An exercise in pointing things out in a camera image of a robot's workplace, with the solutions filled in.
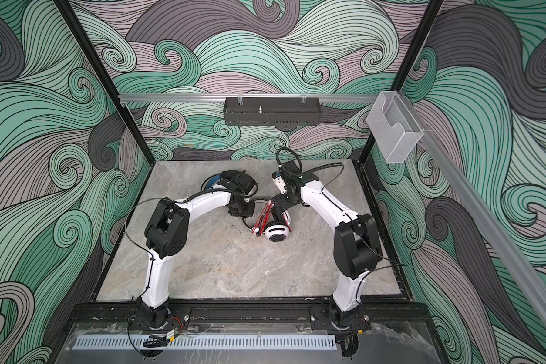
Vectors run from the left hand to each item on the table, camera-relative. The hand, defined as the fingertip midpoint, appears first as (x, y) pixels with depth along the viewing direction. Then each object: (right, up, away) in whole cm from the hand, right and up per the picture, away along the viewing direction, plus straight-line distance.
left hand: (250, 213), depth 96 cm
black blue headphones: (-20, +14, +13) cm, 28 cm away
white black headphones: (+11, -4, -14) cm, 18 cm away
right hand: (+16, +6, -6) cm, 18 cm away
